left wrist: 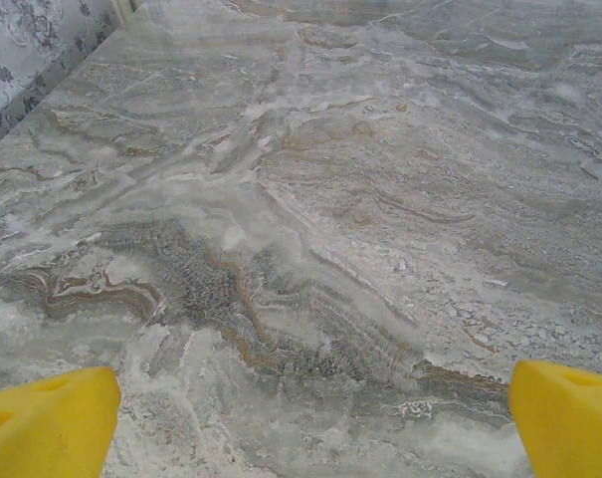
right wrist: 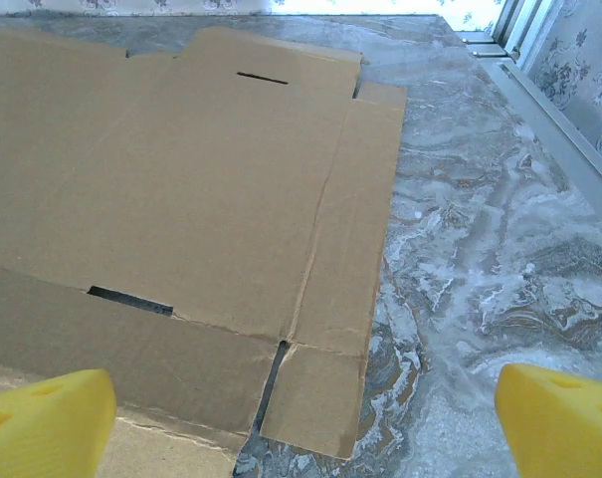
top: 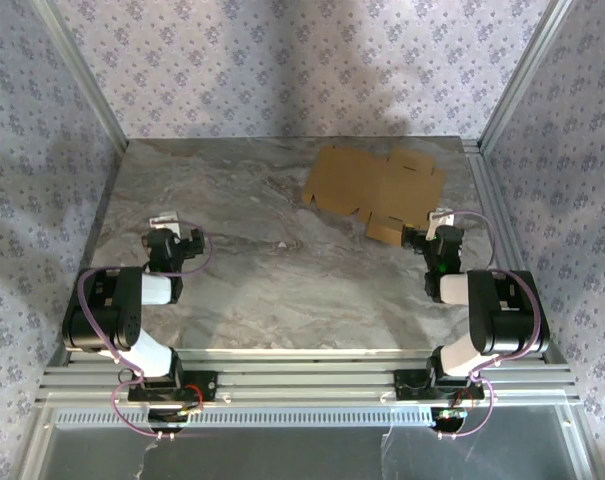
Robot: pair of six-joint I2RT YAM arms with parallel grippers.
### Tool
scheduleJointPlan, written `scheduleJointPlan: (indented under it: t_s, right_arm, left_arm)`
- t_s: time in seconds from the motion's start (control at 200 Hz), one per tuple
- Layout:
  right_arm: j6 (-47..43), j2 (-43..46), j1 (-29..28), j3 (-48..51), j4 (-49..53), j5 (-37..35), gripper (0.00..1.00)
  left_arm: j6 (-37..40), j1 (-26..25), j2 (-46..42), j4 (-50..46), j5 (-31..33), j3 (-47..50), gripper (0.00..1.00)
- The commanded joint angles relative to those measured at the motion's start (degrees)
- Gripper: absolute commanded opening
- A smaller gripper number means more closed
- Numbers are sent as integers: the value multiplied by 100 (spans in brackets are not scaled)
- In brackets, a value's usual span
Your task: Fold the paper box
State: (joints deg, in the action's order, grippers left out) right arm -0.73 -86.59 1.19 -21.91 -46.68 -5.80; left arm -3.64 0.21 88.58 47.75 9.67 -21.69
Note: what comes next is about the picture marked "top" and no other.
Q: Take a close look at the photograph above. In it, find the brown cardboard box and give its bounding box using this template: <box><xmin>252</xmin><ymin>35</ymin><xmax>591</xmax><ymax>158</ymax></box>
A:
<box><xmin>301</xmin><ymin>144</ymin><xmax>447</xmax><ymax>247</ymax></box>

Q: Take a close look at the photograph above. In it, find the shiny metal sheet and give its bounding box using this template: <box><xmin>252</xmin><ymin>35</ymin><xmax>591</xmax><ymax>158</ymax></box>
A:
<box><xmin>19</xmin><ymin>422</ymin><xmax>598</xmax><ymax>480</ymax></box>

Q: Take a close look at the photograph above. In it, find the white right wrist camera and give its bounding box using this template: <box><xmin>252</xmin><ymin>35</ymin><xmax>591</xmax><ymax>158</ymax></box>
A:
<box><xmin>426</xmin><ymin>207</ymin><xmax>456</xmax><ymax>236</ymax></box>

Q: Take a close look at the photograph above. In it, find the aluminium side rail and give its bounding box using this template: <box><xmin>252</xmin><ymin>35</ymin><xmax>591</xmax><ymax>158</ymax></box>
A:
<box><xmin>461</xmin><ymin>139</ymin><xmax>568</xmax><ymax>366</ymax></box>

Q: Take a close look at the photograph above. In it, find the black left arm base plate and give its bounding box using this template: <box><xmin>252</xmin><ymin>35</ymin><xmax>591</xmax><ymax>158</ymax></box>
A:
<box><xmin>127</xmin><ymin>370</ymin><xmax>219</xmax><ymax>402</ymax></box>

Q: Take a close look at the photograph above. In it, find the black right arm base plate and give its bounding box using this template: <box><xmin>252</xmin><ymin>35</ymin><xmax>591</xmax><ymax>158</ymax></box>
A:
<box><xmin>392</xmin><ymin>369</ymin><xmax>486</xmax><ymax>401</ymax></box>

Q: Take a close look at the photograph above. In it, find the aluminium rail base frame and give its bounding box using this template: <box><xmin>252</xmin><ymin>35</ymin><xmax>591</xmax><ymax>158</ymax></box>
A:
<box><xmin>36</xmin><ymin>347</ymin><xmax>581</xmax><ymax>406</ymax></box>

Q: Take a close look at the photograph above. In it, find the aluminium frame post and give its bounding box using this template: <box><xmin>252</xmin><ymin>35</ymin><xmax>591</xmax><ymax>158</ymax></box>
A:
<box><xmin>479</xmin><ymin>0</ymin><xmax>578</xmax><ymax>151</ymax></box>
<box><xmin>31</xmin><ymin>0</ymin><xmax>131</xmax><ymax>156</ymax></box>

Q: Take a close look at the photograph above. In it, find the grey slotted cable duct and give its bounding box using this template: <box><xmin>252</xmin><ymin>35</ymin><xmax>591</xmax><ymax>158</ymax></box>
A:
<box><xmin>44</xmin><ymin>405</ymin><xmax>436</xmax><ymax>427</ymax></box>

